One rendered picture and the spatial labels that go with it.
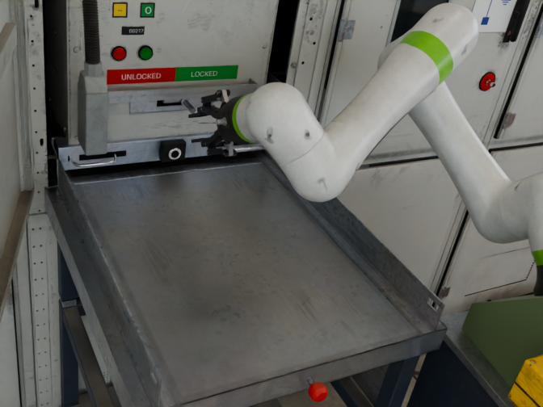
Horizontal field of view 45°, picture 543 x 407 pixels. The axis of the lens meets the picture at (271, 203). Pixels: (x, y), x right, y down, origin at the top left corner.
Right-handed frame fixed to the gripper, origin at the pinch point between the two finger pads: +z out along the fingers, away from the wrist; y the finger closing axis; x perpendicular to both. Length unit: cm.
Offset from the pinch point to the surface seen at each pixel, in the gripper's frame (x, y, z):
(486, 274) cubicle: 131, 64, 49
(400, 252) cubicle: 82, 46, 38
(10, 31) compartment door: -37.9, -19.4, -8.3
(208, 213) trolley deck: 0.9, 19.4, 3.3
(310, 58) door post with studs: 33.2, -14.8, 5.6
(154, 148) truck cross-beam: -4.5, 3.6, 20.0
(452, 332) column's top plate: 41, 49, -29
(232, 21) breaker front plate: 12.8, -23.9, 5.5
